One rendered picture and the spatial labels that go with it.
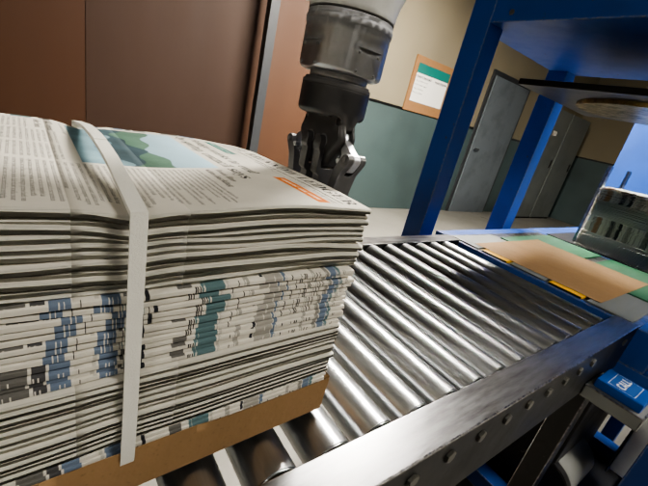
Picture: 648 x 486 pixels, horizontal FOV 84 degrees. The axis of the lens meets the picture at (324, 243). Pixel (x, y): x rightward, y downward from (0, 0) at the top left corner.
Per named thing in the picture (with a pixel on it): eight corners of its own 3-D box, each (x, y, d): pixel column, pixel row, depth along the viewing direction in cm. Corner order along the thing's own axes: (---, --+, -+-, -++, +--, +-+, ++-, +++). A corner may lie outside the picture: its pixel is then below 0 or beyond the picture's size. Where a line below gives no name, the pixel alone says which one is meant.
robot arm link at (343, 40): (343, 1, 31) (328, 74, 33) (412, 34, 37) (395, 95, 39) (291, 7, 38) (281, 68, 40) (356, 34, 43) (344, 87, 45)
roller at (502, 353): (509, 390, 59) (522, 365, 57) (338, 261, 93) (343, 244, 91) (524, 382, 62) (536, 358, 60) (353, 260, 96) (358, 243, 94)
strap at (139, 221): (119, 503, 27) (130, 212, 19) (74, 302, 47) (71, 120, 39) (132, 498, 28) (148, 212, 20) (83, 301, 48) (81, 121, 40)
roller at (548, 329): (558, 362, 71) (570, 341, 69) (391, 256, 105) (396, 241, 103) (569, 357, 74) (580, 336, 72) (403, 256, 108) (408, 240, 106)
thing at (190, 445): (168, 475, 29) (172, 436, 28) (105, 294, 49) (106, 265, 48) (322, 408, 39) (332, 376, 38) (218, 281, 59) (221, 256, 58)
